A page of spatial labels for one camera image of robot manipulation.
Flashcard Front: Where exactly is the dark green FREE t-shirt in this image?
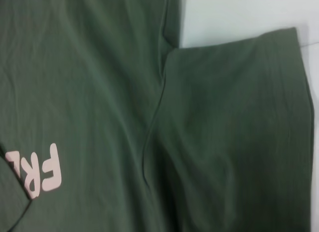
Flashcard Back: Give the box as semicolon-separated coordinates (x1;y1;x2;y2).
0;0;316;232

